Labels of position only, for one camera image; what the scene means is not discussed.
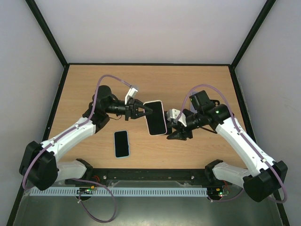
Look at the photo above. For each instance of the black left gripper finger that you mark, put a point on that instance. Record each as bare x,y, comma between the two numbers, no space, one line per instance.
140,107
144,112

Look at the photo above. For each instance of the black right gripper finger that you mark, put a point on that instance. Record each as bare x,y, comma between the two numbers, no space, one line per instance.
177,136
170,123

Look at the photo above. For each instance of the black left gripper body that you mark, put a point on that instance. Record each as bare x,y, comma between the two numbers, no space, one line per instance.
129,109

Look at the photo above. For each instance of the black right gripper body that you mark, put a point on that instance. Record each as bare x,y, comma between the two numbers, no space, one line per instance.
191,124

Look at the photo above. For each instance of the phone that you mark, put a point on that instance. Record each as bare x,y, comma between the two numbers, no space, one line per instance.
121,144
156,122

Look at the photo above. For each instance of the lilac phone case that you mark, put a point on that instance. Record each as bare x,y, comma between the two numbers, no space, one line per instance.
192,109

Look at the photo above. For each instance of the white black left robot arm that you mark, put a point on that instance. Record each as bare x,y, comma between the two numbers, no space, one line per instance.
40,163

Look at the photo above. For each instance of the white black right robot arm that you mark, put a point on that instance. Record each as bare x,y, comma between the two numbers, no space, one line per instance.
262,175

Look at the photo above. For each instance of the metal tray sheet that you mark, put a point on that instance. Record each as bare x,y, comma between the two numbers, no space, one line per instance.
236,209

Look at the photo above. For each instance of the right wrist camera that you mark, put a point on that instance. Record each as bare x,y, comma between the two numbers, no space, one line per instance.
175,116

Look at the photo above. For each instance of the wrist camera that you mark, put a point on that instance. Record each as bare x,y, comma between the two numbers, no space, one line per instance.
175,116
131,94

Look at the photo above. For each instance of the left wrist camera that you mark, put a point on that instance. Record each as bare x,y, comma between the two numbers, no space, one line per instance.
131,94

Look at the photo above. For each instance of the white slotted cable duct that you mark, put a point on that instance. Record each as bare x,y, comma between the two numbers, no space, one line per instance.
122,192

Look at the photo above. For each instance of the black enclosure frame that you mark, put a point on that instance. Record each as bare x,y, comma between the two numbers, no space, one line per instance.
252,33

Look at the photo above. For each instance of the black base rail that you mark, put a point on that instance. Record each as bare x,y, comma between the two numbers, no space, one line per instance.
196,177

